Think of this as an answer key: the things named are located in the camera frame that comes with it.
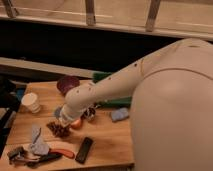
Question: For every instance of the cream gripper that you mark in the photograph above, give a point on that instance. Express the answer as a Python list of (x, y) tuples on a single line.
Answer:
[(64, 122)]

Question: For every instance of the dark grape bunch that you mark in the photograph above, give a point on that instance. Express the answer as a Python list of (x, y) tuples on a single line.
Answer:
[(58, 130)]

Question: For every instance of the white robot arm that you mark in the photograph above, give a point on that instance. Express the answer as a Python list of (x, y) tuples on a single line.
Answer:
[(171, 114)]

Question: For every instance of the small blue bowl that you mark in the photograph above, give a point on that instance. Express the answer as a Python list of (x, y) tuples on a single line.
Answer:
[(57, 112)]

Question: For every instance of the purple bowl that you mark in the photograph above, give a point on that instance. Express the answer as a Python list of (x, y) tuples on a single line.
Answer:
[(66, 83)]

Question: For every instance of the red yellow apple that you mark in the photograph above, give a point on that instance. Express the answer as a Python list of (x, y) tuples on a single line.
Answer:
[(77, 124)]

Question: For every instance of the small metal cup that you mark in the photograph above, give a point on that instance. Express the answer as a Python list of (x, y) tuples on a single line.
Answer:
[(89, 114)]

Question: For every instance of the black remote control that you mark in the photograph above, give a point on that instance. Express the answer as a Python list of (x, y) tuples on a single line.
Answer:
[(84, 150)]

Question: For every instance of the blue grey cloth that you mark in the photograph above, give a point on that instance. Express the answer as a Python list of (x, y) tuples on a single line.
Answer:
[(37, 146)]

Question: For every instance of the white paper cup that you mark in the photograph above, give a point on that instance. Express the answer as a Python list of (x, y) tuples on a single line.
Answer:
[(31, 102)]

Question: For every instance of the dark chair at left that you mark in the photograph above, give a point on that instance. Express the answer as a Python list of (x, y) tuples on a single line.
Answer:
[(8, 102)]

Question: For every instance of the blue sponge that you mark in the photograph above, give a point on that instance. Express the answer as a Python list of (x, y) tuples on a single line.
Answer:
[(119, 114)]

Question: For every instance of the dark metal clip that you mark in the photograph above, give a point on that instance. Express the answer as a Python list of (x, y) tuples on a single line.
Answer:
[(17, 154)]

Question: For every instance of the green plastic tray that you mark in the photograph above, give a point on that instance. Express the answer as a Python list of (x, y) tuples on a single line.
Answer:
[(115, 103)]

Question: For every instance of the red handled tool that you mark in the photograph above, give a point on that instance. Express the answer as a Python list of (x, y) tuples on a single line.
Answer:
[(64, 152)]

